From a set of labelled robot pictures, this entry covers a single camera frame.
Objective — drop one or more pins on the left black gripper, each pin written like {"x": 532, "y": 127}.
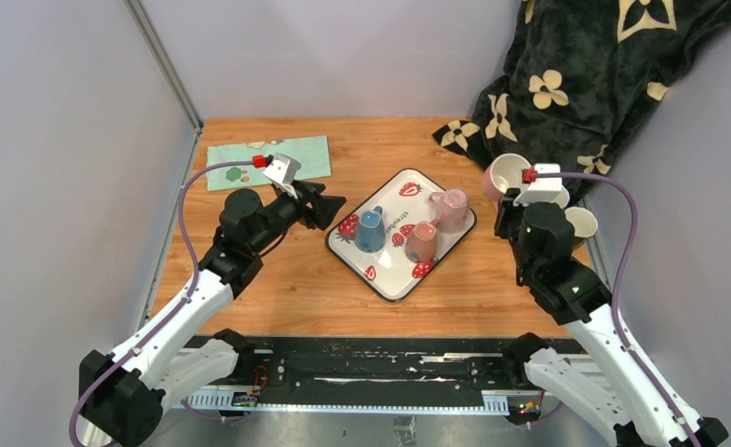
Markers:
{"x": 306, "y": 204}

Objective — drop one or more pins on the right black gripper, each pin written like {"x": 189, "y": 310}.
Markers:
{"x": 507, "y": 209}

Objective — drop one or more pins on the pink tall mug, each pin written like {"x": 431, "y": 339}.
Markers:
{"x": 503, "y": 173}

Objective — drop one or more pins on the light pink faceted mug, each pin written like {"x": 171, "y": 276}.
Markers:
{"x": 452, "y": 208}

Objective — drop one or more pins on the blue dotted mug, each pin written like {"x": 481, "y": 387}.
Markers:
{"x": 371, "y": 230}

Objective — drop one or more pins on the black glossy mug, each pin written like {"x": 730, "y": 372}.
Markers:
{"x": 584, "y": 222}

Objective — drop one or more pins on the yellow-green faceted mug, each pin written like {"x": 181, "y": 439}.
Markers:
{"x": 562, "y": 199}

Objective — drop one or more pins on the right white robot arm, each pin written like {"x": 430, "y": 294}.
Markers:
{"x": 587, "y": 327}

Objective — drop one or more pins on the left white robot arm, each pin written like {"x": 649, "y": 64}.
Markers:
{"x": 180, "y": 314}

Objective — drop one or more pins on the dusty pink faceted mug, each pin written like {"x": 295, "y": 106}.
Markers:
{"x": 422, "y": 243}

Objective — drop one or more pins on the mint green printed cloth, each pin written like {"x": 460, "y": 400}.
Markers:
{"x": 312, "y": 153}

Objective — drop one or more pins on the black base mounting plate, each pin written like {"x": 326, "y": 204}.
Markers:
{"x": 375, "y": 375}

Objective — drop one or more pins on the black floral plush blanket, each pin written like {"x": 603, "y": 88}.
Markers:
{"x": 580, "y": 79}

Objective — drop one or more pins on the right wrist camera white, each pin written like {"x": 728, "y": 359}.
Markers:
{"x": 539, "y": 183}

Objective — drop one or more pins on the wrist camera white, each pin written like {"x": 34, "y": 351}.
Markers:
{"x": 281, "y": 172}
{"x": 539, "y": 183}

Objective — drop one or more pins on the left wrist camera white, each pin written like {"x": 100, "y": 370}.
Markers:
{"x": 281, "y": 172}

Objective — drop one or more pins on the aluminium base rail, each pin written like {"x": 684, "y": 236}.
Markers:
{"x": 304, "y": 374}

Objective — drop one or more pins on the aluminium frame post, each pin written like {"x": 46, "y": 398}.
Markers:
{"x": 152, "y": 40}

